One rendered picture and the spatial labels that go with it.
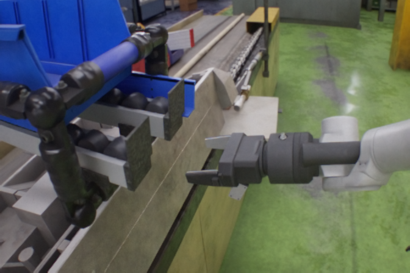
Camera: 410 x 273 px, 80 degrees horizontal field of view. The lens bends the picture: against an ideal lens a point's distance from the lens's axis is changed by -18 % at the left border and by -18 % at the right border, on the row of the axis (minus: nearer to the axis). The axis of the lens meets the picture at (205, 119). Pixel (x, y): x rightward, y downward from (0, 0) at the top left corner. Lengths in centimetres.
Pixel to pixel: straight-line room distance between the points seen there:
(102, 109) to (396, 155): 39
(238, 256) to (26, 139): 134
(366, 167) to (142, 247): 43
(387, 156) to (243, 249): 129
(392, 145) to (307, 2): 603
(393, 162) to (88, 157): 36
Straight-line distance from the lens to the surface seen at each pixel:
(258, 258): 158
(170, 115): 35
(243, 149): 50
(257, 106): 114
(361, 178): 43
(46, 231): 60
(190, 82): 39
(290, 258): 160
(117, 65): 31
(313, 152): 44
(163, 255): 70
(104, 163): 31
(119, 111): 39
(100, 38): 42
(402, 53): 441
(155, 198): 62
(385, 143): 40
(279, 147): 47
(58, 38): 48
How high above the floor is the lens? 134
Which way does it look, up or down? 31 degrees down
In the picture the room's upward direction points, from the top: 5 degrees counter-clockwise
